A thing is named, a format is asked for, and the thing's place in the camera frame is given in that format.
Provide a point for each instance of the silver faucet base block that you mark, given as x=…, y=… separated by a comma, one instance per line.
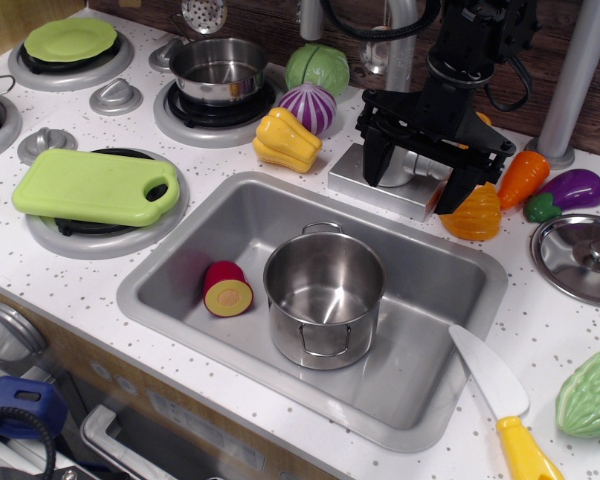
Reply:
x=416, y=200

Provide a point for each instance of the silver perforated ladle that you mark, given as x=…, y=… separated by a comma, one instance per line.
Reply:
x=204, y=17

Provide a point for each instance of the white yellow toy knife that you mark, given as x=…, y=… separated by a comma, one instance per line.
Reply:
x=508, y=401

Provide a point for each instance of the grey stove knob left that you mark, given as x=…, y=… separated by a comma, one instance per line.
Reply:
x=42, y=140

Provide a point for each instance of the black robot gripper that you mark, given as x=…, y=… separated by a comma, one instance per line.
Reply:
x=439, y=122

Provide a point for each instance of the green toy bitter gourd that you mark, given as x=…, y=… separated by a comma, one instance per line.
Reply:
x=578, y=402

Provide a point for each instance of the silver faucet lever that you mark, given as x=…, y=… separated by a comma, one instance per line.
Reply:
x=406, y=165

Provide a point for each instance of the silver toy sink basin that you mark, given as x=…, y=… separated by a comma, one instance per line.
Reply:
x=257, y=243

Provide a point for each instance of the back right stove burner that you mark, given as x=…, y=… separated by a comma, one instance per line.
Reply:
x=196, y=124

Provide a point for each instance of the red yellow toy fruit half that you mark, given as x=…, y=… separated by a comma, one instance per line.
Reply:
x=226, y=291

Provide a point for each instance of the steel pot in sink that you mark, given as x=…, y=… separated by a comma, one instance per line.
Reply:
x=324, y=289

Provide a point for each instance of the front right stove burner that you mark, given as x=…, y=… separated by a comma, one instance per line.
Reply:
x=95, y=241

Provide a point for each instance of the green toy plate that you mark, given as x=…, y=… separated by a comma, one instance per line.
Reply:
x=70, y=40

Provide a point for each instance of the steel pot lid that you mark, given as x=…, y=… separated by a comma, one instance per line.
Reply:
x=566, y=252

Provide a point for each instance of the green cutting board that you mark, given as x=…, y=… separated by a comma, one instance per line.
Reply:
x=97, y=187

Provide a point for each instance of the grey stove knob centre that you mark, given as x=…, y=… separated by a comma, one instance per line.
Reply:
x=118, y=97

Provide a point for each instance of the front left stove burner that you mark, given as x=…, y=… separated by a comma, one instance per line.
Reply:
x=10, y=124

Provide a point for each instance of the silver oven door handle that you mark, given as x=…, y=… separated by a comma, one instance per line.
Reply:
x=142, y=448

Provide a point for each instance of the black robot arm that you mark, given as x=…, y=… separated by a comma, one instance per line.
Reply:
x=475, y=36

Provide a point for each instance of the orange toy carrot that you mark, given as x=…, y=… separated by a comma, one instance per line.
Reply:
x=524, y=176

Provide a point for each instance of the grey vertical pole back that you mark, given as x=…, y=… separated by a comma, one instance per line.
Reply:
x=311, y=20

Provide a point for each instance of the steel pan on burner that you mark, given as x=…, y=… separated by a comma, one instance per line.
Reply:
x=219, y=71

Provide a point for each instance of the stove burner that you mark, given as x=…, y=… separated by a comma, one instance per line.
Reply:
x=10, y=124
x=95, y=241
x=196, y=124
x=78, y=76

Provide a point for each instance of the silver oven dial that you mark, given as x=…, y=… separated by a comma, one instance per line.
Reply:
x=20, y=340

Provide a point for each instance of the yellow toy bell pepper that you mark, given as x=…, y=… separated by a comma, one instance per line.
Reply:
x=282, y=140

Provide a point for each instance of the silver faucet spout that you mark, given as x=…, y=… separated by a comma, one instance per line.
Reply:
x=401, y=54

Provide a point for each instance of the green toy cabbage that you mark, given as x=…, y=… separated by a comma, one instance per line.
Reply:
x=320, y=65

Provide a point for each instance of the grey stove knob back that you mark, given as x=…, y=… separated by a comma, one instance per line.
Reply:
x=159, y=59

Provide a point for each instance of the grey vertical pole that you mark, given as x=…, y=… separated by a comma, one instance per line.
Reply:
x=580, y=63
x=311, y=20

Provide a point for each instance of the orange toy pumpkin piece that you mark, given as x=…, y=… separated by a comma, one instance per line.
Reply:
x=478, y=217

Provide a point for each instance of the purple toy onion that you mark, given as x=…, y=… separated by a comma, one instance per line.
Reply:
x=313, y=106

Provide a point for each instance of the back left stove burner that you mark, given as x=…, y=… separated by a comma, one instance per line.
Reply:
x=78, y=76

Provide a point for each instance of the blue clamp with cable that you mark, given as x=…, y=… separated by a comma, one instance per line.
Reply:
x=32, y=410

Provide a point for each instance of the grey stove knob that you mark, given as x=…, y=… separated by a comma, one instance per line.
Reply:
x=118, y=97
x=159, y=59
x=42, y=140

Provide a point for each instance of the purple toy eggplant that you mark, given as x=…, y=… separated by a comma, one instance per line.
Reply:
x=573, y=189

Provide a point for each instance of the grey vertical pole right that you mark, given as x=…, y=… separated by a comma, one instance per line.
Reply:
x=580, y=63

